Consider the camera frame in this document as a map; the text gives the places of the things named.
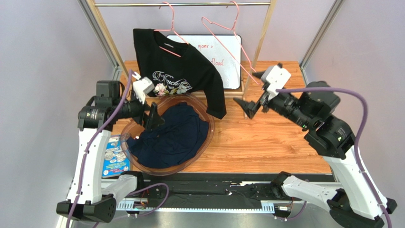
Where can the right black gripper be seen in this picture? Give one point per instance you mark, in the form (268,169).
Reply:
(260,102)

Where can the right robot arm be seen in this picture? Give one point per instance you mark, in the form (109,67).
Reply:
(357,203)

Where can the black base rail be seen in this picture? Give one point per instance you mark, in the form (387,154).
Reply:
(212,191)

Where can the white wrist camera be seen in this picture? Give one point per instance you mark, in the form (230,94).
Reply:
(142,86)
(276,77)

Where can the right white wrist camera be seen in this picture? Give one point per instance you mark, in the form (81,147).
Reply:
(276,77)

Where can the transparent brown plastic basin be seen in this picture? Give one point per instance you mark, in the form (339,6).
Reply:
(133,130)

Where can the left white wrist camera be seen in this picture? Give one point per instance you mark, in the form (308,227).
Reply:
(142,86)

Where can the blue illustrated booklet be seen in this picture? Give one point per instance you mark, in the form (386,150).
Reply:
(115,159)

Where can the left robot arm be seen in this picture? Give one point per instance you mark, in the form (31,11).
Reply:
(87,200)

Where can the aluminium frame post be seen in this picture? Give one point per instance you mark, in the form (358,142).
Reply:
(328,20)
(98,25)

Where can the pink wire hanger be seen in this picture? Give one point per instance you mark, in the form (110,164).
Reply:
(171,29)
(246,65)

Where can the metal hanging rod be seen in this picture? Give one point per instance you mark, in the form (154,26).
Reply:
(181,4)

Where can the left aluminium frame post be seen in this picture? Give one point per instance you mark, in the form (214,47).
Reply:
(98,25)

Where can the navy blue garment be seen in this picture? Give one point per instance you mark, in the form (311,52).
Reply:
(172,143)

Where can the whiteboard with red writing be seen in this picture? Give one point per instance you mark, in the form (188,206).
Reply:
(222,51)

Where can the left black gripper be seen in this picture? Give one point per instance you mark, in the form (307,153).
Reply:
(151,121)

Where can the wooden clothes rack frame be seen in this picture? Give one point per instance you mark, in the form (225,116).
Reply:
(266,22)

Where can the black floral t-shirt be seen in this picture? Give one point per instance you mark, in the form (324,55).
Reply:
(176,68)

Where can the right aluminium frame post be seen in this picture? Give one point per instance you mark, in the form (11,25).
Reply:
(328,20)

